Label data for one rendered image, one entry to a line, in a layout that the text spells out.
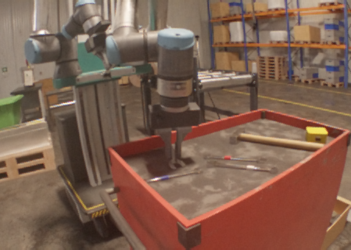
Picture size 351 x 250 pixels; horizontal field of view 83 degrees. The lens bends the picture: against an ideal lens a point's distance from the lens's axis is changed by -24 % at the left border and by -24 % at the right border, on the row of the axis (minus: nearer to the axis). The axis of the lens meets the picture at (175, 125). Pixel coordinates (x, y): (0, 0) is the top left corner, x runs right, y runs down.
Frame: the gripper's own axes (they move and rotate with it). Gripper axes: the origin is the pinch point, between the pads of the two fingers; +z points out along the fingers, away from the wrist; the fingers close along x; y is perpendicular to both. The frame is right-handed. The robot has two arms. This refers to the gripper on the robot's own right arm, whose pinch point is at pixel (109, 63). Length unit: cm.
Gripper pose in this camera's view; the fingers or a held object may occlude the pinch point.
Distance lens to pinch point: 102.6
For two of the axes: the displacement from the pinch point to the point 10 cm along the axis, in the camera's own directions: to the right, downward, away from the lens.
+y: -6.1, 2.4, 7.6
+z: 4.3, 9.0, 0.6
